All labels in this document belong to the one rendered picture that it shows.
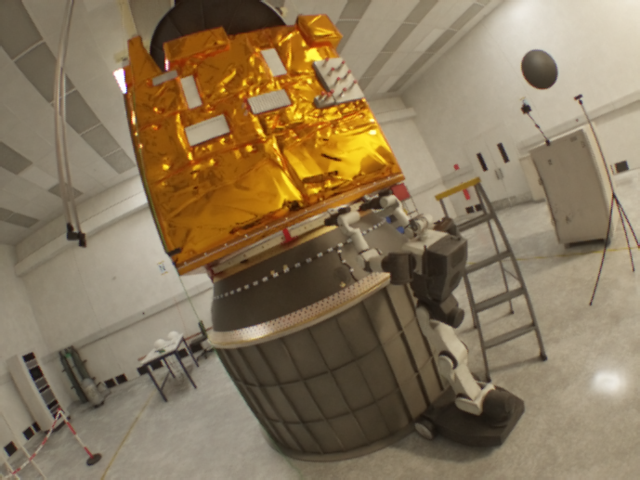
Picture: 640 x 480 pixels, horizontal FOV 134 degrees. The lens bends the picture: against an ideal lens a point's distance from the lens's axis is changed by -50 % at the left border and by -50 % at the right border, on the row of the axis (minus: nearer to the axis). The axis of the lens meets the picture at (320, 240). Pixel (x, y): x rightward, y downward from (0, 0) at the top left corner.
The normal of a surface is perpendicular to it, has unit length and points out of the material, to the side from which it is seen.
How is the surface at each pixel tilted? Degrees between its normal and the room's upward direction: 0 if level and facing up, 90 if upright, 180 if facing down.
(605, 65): 90
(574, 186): 90
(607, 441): 0
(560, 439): 0
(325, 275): 62
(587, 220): 90
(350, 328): 90
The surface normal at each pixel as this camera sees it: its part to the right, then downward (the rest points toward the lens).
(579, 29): -0.86, 0.39
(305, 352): -0.07, 0.06
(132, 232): 0.30, -0.11
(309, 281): -0.10, -0.45
